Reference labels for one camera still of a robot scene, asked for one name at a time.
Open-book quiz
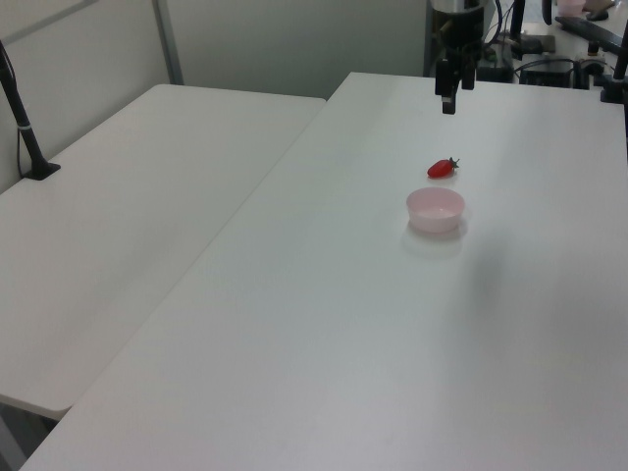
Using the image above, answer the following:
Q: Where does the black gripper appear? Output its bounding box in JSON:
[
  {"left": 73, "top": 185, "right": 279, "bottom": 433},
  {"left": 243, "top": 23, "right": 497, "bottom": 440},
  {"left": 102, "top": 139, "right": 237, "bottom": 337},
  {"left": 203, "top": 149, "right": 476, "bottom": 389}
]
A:
[{"left": 435, "top": 8, "right": 487, "bottom": 116}]

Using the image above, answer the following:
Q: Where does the red toy strawberry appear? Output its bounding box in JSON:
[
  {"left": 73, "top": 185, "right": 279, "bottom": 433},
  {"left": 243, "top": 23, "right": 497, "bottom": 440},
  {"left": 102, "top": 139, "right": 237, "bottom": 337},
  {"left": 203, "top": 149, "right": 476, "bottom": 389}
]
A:
[{"left": 427, "top": 156, "right": 461, "bottom": 179}]

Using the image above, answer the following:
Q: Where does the black electronics box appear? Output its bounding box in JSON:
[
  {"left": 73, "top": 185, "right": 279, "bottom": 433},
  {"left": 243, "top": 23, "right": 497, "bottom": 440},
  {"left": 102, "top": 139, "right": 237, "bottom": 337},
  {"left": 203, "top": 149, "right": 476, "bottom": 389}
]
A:
[{"left": 518, "top": 58, "right": 576, "bottom": 89}]

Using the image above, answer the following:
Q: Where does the black monitor stand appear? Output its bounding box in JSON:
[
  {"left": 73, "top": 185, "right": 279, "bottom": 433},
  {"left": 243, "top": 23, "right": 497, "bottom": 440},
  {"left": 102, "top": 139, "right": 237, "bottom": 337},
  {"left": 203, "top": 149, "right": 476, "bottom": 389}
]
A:
[{"left": 507, "top": 0, "right": 556, "bottom": 61}]

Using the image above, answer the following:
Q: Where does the black table clamp stand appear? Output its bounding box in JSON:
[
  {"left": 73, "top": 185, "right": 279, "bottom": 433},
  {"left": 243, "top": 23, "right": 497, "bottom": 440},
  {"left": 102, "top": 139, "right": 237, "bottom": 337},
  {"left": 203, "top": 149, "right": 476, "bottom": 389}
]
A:
[{"left": 597, "top": 33, "right": 628, "bottom": 105}]

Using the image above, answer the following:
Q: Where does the black camera stand pole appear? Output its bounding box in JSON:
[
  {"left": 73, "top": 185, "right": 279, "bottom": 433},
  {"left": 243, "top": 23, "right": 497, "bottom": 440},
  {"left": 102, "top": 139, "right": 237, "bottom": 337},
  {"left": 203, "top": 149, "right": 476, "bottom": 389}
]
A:
[{"left": 0, "top": 39, "right": 62, "bottom": 182}]

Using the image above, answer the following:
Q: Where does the pink plastic bowl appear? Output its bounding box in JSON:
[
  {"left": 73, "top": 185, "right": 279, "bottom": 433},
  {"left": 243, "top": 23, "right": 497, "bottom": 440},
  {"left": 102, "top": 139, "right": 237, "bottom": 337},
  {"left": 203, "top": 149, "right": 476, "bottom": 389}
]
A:
[{"left": 405, "top": 186, "right": 466, "bottom": 234}]

